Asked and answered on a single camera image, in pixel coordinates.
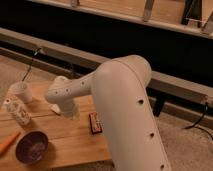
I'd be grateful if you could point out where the white patterned bottle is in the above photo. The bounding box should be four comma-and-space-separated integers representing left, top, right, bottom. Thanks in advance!
4, 98, 31, 126

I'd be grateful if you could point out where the black cable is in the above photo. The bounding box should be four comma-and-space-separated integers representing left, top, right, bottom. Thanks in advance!
183, 99, 213, 141
21, 46, 44, 82

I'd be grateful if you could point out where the white sponge block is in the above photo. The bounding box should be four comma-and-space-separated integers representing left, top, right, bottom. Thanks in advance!
50, 104, 61, 115

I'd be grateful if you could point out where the black cable left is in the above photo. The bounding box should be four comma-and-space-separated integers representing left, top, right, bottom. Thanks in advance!
21, 46, 44, 82

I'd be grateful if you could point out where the black chalkboard eraser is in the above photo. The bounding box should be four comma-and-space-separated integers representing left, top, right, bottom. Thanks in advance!
89, 113, 102, 134

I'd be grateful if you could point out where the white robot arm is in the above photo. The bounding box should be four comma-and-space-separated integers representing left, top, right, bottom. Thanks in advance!
45, 55, 172, 171

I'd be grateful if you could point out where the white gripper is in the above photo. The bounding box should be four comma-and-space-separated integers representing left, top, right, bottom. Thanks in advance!
59, 99, 79, 119

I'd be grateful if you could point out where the orange carrot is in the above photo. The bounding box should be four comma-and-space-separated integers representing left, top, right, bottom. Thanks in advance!
0, 132, 20, 156

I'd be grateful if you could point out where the purple bowl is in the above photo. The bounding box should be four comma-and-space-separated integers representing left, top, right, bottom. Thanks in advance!
15, 131, 48, 164

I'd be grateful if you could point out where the white plastic cup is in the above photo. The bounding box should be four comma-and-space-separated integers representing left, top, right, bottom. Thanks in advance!
10, 81, 33, 103

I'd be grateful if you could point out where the black cable right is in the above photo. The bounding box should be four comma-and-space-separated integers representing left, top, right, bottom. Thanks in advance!
183, 99, 213, 141

